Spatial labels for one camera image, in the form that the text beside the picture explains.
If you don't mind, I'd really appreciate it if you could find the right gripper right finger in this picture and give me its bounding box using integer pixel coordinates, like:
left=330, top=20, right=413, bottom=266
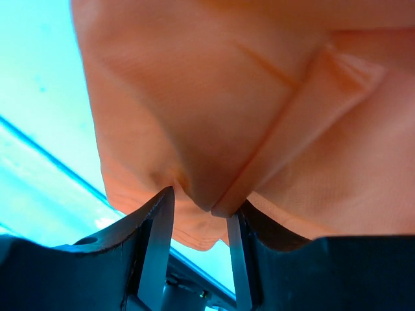
left=227, top=202, right=414, bottom=310

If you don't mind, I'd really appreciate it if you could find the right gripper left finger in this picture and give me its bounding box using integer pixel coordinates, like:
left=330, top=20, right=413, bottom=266
left=1, top=187, right=174, bottom=310

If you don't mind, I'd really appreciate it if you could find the orange t-shirt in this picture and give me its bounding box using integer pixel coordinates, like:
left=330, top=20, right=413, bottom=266
left=71, top=1, right=414, bottom=250

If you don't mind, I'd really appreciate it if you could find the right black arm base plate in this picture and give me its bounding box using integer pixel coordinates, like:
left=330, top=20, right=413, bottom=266
left=161, top=248, right=237, bottom=310

